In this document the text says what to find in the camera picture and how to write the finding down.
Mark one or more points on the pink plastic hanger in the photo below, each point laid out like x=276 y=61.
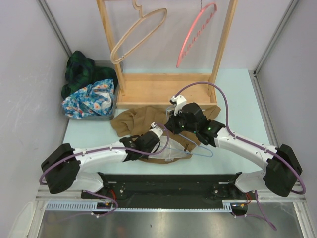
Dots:
x=199 y=24

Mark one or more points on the wooden clothes rack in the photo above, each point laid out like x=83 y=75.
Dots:
x=142 y=89

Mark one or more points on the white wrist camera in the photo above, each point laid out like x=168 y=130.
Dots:
x=179 y=102
x=156 y=129

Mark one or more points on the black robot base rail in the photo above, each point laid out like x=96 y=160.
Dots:
x=171 y=191

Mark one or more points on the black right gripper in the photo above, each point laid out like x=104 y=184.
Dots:
x=172 y=125

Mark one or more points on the light blue wire hanger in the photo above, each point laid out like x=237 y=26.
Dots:
x=195 y=148

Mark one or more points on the blue floral garment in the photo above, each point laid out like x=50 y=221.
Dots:
x=94 y=100

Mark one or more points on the tan brown skirt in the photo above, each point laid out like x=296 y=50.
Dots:
x=137 y=121

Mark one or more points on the green plaid garment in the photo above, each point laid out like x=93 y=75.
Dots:
x=82 y=71

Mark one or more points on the grey plastic bin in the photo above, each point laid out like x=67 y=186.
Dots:
x=91 y=90

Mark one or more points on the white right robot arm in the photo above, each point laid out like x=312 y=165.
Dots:
x=279 y=166

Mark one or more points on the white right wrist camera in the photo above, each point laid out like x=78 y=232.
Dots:
x=179 y=102

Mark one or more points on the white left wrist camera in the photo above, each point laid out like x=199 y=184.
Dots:
x=156 y=129

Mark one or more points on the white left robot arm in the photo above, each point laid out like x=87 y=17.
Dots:
x=67 y=168

